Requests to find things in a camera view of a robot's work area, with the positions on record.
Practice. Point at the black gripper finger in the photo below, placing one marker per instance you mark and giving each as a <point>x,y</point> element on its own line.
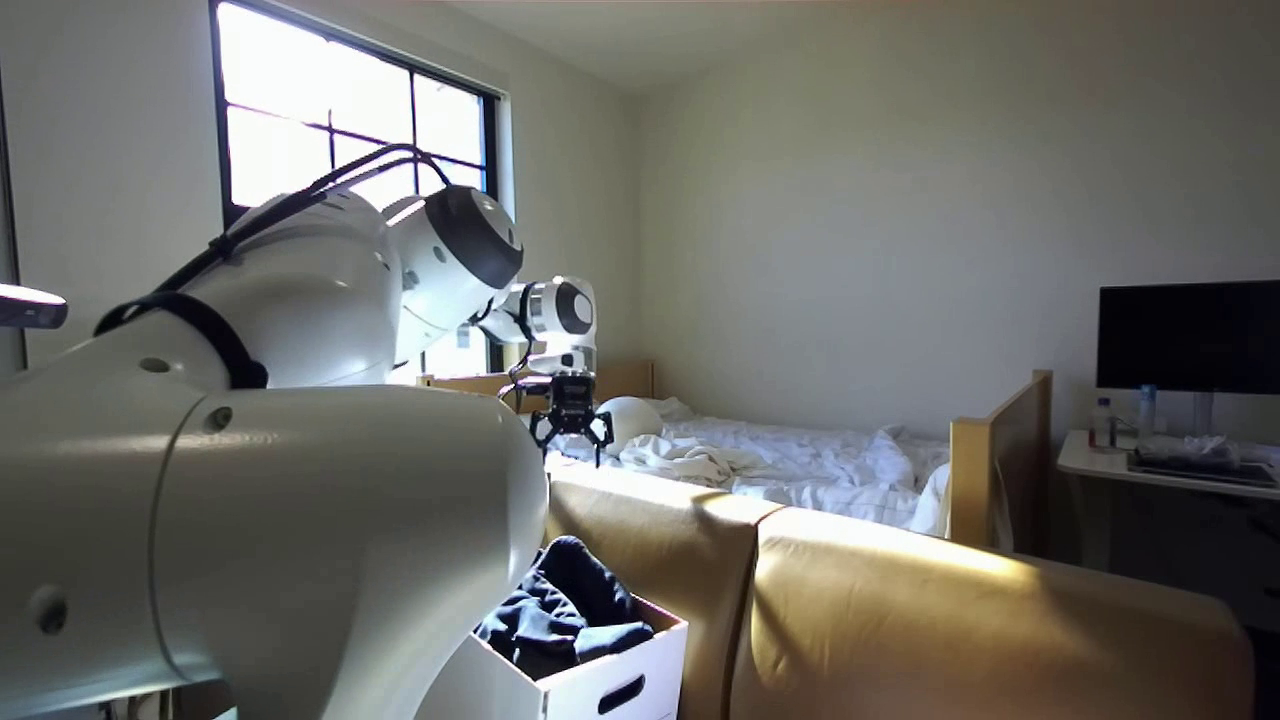
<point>542,428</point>
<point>602,434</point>

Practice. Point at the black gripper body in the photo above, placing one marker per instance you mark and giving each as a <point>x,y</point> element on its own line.
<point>570,406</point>

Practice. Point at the black hoodie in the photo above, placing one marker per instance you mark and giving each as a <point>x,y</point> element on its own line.
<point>566,608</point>

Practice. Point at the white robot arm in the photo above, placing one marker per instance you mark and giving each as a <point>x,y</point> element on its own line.
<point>230,483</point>

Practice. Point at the white cardboard box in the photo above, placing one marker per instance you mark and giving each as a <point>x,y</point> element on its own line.
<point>625,687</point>

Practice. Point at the white pillow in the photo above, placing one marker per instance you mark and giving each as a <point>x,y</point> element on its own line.
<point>634,417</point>

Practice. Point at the tan sofa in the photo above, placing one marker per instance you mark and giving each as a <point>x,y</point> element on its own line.
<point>824,616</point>

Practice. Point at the black framed window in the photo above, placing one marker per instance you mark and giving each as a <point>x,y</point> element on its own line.
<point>352,107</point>

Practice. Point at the white desk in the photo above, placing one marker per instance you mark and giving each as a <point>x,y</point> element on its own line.
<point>1080,458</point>

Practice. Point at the clear water bottle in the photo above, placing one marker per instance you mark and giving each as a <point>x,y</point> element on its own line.
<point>1146,408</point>

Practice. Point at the black keyboard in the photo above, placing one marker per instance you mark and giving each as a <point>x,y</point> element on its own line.
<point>1201,464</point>

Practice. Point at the black computer monitor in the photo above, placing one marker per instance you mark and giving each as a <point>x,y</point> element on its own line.
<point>1191,336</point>

